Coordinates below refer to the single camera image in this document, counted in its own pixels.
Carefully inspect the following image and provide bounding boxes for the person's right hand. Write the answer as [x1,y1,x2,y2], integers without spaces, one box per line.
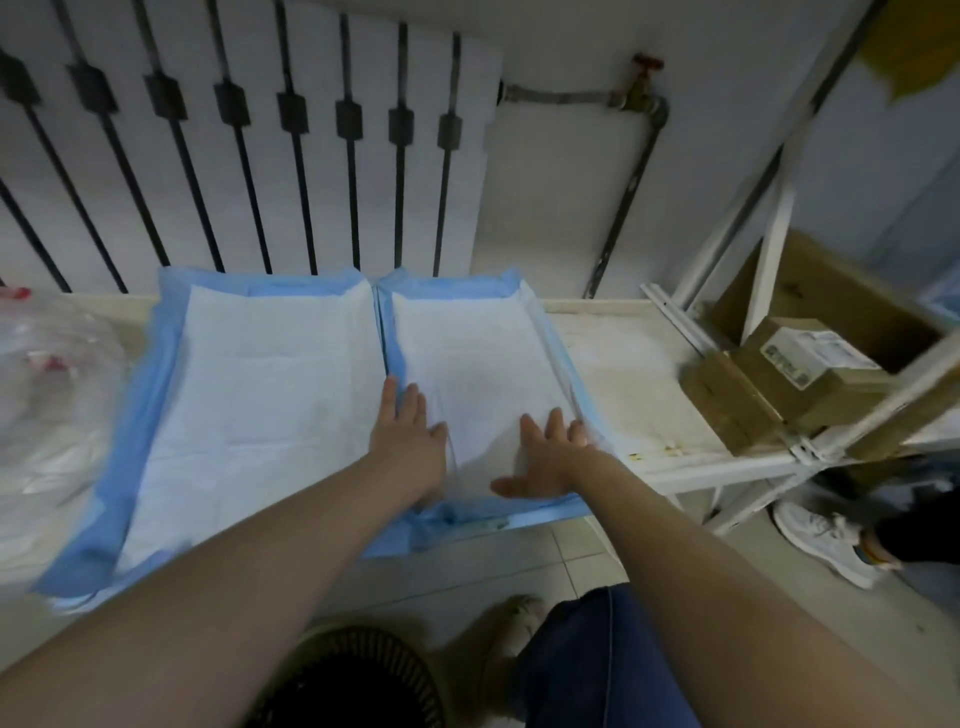
[490,407,602,501]

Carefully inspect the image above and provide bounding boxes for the person's left hand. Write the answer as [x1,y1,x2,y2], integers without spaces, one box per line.
[369,376,450,506]

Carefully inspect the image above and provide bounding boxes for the small blue absorbent pad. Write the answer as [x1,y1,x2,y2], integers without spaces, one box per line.
[360,266,615,561]

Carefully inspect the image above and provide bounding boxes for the person's right forearm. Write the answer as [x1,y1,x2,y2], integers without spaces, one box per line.
[576,450,960,728]

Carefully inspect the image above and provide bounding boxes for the person's left forearm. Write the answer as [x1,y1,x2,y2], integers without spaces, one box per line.
[0,454,430,728]

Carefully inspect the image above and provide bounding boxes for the person's beige shoe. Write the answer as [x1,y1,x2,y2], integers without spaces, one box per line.
[480,595,546,725]

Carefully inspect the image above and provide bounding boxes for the large blue absorbent pad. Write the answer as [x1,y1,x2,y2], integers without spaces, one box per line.
[33,265,392,613]

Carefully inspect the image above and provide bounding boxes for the flat brown cardboard box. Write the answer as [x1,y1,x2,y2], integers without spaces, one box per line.
[678,351,790,456]

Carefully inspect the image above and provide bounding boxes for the person's blue jeans leg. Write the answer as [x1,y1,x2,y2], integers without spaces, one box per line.
[513,583,702,728]

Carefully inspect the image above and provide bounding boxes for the grey metal water pipe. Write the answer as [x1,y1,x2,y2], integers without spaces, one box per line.
[498,81,670,300]

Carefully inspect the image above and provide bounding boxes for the black mesh basket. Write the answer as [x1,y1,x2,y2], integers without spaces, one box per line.
[243,625,447,728]

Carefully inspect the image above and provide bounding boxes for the small labelled cardboard box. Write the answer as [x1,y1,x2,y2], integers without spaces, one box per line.
[730,315,903,430]

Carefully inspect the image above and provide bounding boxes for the white radiator with black bars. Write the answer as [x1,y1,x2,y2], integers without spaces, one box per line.
[0,0,504,294]

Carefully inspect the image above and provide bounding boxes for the large open cardboard box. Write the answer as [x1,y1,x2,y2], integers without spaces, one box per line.
[708,228,955,376]

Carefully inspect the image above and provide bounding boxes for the clear plastic bag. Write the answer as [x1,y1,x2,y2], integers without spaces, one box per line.
[0,288,130,573]

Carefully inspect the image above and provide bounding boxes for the yellow cloth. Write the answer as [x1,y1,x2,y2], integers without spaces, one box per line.
[859,0,960,105]

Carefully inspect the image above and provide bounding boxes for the white metal shelf frame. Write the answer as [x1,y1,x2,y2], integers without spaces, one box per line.
[639,0,960,538]

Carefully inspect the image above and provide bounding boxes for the brass valve with red handle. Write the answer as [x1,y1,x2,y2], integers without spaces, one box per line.
[609,52,670,115]

